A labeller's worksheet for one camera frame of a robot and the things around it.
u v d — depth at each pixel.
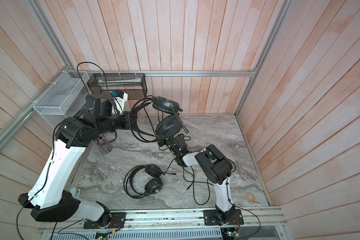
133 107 0.59
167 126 0.48
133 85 0.87
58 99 0.77
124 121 0.53
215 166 0.54
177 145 0.72
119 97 0.51
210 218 0.74
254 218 0.66
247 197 0.81
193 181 0.86
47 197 0.37
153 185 0.76
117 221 0.73
